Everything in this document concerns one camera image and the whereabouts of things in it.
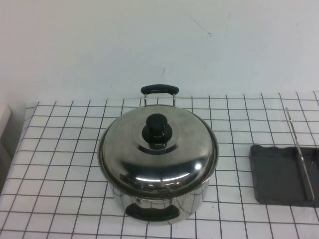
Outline white black grid tablecloth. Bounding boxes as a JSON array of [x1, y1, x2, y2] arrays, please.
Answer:
[[0, 91, 319, 239]]

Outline metal wire lid rack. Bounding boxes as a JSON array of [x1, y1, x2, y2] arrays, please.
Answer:
[[285, 107, 315, 202]]

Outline stainless steel pot black handles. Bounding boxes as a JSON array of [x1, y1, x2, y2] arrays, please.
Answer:
[[97, 84, 220, 226]]

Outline steel pot lid black knob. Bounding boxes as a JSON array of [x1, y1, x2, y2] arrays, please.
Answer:
[[99, 104, 217, 197]]

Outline dark grey rack tray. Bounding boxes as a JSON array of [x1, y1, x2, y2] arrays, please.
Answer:
[[250, 144, 319, 208]]

